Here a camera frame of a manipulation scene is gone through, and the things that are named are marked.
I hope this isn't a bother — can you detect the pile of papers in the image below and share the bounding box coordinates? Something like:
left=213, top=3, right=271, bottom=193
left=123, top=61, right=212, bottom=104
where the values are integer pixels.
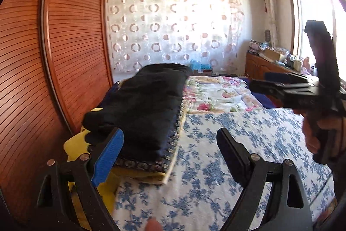
left=248, top=40, right=271, bottom=54

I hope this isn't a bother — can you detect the black printed t-shirt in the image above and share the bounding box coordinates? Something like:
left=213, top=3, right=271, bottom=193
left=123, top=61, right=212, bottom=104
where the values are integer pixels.
left=82, top=63, right=191, bottom=157

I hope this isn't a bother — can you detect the yellow cloth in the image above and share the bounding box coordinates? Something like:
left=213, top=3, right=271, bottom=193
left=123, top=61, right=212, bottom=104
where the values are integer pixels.
left=63, top=108, right=121, bottom=231

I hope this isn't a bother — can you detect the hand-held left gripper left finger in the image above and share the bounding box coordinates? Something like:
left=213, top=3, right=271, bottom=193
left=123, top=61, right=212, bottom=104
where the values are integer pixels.
left=34, top=128, right=125, bottom=231

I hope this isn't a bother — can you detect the blue plastic item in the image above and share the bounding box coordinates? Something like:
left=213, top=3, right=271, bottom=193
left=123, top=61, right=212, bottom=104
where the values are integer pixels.
left=191, top=59, right=213, bottom=71

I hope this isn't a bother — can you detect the navy folded garment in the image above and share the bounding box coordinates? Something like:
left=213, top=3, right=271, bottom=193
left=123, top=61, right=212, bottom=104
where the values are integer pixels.
left=96, top=79, right=175, bottom=165

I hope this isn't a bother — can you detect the person's right hand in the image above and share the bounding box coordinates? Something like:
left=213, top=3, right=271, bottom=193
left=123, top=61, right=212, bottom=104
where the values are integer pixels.
left=293, top=108, right=346, bottom=154

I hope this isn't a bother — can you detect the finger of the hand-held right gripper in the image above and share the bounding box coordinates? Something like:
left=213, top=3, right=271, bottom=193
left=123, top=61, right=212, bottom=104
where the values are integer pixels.
left=248, top=79, right=318, bottom=108
left=264, top=71, right=319, bottom=85

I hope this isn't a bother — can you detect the cardboard box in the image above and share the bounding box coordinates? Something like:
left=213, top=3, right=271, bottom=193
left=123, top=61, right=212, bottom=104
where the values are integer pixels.
left=263, top=47, right=285, bottom=63

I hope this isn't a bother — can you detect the long wooden cabinet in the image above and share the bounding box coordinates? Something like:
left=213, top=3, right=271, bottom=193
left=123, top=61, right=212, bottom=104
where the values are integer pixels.
left=245, top=51, right=319, bottom=80

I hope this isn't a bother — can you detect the floral window curtain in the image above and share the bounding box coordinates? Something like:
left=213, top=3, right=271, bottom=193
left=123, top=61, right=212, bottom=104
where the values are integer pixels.
left=258, top=0, right=282, bottom=49

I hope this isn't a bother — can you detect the pink floral quilt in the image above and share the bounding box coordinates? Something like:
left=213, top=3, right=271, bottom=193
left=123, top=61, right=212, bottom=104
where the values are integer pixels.
left=180, top=75, right=267, bottom=115

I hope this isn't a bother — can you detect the wooden slatted wardrobe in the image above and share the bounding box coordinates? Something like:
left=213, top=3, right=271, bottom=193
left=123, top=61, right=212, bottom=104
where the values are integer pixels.
left=0, top=0, right=114, bottom=221

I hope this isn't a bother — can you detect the person's left hand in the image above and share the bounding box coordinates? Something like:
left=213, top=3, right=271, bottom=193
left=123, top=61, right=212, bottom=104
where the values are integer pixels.
left=146, top=217, right=163, bottom=231

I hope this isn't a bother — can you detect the wooden framed window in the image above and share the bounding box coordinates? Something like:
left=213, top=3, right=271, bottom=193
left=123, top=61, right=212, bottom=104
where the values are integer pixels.
left=282, top=0, right=341, bottom=64

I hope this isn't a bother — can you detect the navy blanket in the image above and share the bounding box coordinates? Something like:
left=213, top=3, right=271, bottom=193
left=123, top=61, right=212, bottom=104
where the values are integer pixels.
left=242, top=77, right=284, bottom=110

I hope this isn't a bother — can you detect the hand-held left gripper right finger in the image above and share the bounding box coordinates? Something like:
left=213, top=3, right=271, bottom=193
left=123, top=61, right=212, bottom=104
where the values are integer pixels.
left=217, top=127, right=314, bottom=231

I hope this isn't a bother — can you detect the blue floral bed sheet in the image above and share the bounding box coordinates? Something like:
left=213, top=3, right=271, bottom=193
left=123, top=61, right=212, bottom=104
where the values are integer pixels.
left=111, top=107, right=336, bottom=231

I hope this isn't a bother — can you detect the sheer circle-patterned curtain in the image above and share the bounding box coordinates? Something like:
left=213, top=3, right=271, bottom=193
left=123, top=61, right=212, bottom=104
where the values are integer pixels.
left=105, top=0, right=242, bottom=76

